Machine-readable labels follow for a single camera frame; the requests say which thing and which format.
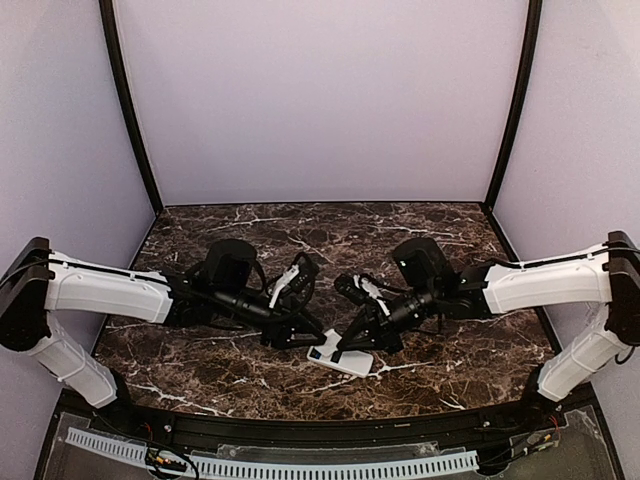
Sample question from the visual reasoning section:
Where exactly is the white red remote control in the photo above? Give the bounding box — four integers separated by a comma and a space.
311, 345, 374, 378

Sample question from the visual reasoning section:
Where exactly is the right black frame post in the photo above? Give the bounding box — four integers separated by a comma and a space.
483, 0, 543, 212

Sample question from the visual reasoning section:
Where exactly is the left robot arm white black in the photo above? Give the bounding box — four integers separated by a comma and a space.
1, 237, 326, 409

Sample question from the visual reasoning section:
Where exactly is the black front rail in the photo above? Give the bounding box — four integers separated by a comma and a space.
96, 400, 552, 450

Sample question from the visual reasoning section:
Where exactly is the black frame post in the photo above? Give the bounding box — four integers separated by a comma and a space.
483, 0, 543, 212
98, 0, 164, 216

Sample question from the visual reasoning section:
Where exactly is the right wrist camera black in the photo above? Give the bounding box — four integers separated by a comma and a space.
334, 274, 389, 315

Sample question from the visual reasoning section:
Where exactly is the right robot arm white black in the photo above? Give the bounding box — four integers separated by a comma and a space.
334, 231, 639, 403

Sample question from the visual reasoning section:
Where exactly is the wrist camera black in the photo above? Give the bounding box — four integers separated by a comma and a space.
269, 264, 319, 309
334, 274, 389, 315

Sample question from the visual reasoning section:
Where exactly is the white battery cover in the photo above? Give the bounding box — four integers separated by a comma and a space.
323, 329, 342, 349

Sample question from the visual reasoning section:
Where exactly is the blue battery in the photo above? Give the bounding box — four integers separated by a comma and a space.
307, 347, 326, 362

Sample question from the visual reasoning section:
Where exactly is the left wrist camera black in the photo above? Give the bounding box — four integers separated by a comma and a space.
269, 264, 319, 309

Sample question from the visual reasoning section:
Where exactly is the left white cable duct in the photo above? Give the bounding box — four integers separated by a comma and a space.
65, 427, 147, 468

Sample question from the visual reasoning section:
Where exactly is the left camera cable black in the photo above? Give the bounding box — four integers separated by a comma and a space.
251, 251, 319, 320

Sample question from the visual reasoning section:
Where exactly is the white cable duct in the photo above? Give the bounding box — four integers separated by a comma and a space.
192, 451, 479, 480
65, 427, 147, 468

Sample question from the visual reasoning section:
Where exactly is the left black frame post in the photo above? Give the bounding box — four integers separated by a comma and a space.
98, 0, 164, 216

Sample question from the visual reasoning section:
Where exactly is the right white cable duct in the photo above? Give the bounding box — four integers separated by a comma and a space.
192, 451, 479, 480

